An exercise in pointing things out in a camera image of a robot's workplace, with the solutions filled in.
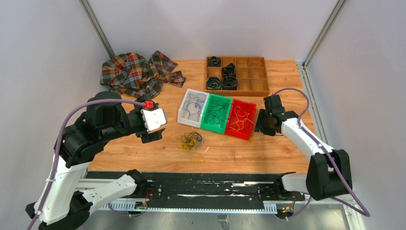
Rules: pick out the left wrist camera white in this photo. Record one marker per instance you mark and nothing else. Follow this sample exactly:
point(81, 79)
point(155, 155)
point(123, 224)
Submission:
point(154, 119)

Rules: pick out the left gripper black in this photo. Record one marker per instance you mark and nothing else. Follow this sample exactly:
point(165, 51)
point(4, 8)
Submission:
point(151, 135)

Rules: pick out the wooden compartment tray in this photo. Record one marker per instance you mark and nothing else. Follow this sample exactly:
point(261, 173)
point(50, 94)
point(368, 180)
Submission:
point(250, 72)

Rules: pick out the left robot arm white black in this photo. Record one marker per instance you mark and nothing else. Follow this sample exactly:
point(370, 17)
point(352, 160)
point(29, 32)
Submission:
point(62, 206)

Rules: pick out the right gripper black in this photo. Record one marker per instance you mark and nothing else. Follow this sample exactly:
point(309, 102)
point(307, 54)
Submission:
point(260, 127)

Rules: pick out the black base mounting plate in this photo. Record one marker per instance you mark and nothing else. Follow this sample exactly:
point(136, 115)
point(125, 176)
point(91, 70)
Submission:
point(221, 191)

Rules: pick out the red plastic bin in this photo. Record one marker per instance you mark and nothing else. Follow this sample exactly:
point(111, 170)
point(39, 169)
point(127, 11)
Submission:
point(241, 119)

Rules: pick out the rolled belt top left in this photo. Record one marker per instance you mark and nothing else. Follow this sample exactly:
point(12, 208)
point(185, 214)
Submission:
point(214, 61)

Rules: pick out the rolled belt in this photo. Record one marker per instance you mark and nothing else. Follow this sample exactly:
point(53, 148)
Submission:
point(214, 61)
point(213, 83)
point(229, 83)
point(229, 70)

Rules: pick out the rolled belt bottom left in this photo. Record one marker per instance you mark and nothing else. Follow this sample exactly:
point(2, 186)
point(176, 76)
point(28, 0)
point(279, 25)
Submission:
point(213, 83)

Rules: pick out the rolled belt middle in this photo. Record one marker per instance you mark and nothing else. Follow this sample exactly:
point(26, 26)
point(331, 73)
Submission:
point(229, 70)

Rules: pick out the plaid cloth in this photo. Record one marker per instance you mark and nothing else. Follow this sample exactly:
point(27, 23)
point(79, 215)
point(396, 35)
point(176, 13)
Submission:
point(135, 75)

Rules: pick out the rolled belt bottom right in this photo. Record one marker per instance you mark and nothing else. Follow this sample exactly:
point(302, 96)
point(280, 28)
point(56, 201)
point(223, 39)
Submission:
point(229, 83)

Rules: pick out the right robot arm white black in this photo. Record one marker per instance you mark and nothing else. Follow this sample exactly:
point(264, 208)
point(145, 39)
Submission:
point(328, 173)

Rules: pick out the green plastic bin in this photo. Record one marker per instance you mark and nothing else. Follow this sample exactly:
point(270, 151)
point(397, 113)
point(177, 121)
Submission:
point(216, 113)

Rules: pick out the white plastic bin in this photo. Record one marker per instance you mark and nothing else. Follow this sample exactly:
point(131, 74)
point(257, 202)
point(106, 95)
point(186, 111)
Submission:
point(192, 107)

